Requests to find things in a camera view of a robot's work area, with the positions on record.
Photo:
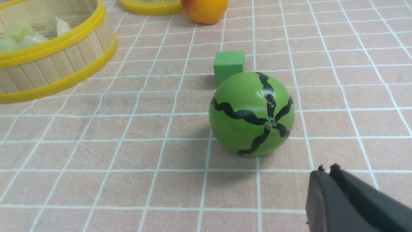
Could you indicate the bamboo steamer lid yellow rim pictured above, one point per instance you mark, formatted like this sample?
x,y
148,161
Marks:
x,y
153,7

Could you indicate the orange toy pear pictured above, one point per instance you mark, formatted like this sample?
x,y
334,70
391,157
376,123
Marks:
x,y
206,12

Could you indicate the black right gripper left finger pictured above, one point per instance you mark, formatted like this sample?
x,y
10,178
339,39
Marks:
x,y
338,201

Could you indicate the green dumpling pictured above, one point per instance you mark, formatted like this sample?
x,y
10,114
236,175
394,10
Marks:
x,y
8,45
18,31

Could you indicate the pink checkered tablecloth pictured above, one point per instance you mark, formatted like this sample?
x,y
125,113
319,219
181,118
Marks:
x,y
130,150

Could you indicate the green toy watermelon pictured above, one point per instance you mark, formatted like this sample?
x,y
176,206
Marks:
x,y
252,114

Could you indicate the bamboo steamer tray yellow rims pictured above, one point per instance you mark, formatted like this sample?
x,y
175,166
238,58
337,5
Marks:
x,y
59,63

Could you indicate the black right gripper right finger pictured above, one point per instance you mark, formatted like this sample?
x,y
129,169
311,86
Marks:
x,y
373,196

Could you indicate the white dumpling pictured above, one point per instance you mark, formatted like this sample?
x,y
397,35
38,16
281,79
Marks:
x,y
57,26

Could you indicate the green foam cube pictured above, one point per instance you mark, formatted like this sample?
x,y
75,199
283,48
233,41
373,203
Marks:
x,y
226,64

